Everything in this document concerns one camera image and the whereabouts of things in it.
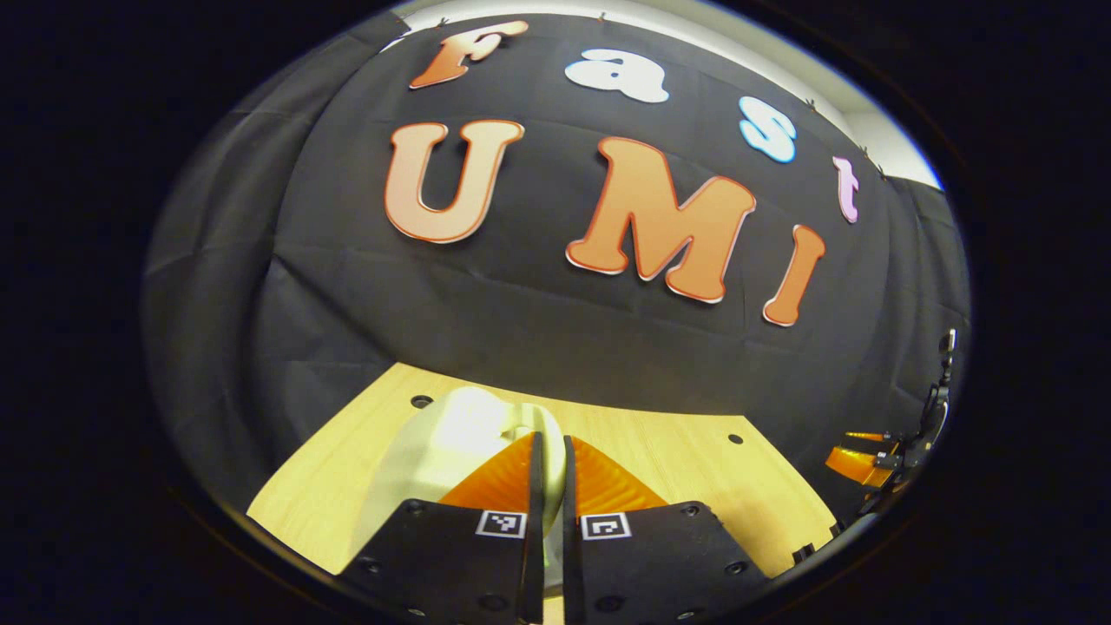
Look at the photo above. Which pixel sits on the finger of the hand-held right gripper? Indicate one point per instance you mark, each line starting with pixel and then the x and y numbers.
pixel 855 463
pixel 868 437

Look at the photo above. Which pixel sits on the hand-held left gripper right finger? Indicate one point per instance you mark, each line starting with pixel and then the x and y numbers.
pixel 573 564

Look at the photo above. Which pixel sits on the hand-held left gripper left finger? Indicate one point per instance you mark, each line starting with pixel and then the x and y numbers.
pixel 534 564

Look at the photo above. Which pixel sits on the pale yellow suitcase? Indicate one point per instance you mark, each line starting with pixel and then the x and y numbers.
pixel 443 443

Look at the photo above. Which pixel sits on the black backdrop cloth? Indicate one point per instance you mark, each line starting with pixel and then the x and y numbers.
pixel 521 330

